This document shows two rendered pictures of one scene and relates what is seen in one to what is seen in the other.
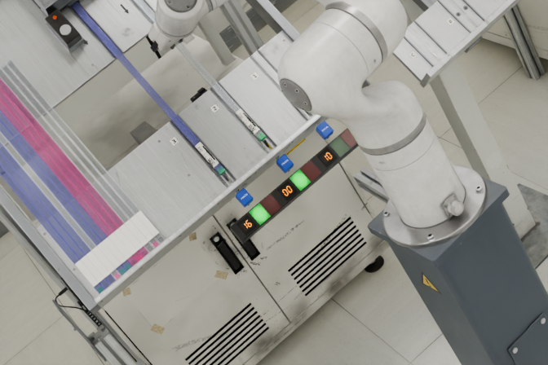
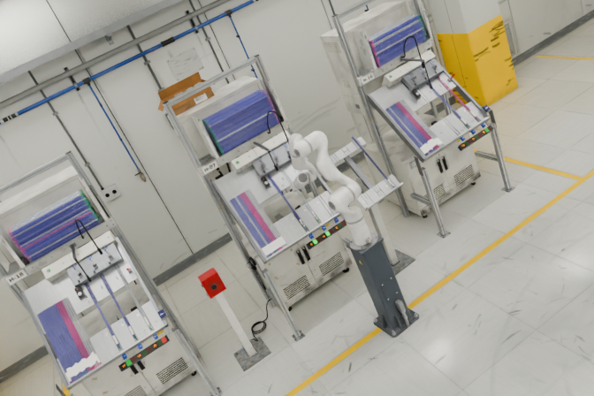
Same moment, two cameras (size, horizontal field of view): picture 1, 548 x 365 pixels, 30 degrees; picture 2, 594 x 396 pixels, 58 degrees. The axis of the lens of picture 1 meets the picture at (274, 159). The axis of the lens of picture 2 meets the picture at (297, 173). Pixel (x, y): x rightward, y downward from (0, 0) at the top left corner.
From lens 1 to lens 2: 174 cm
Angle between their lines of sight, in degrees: 9
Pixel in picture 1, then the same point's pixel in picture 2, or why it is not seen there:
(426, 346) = (360, 294)
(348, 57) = (346, 198)
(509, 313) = (381, 273)
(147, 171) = (284, 225)
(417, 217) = (359, 242)
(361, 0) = (350, 185)
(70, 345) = (238, 290)
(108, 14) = (277, 179)
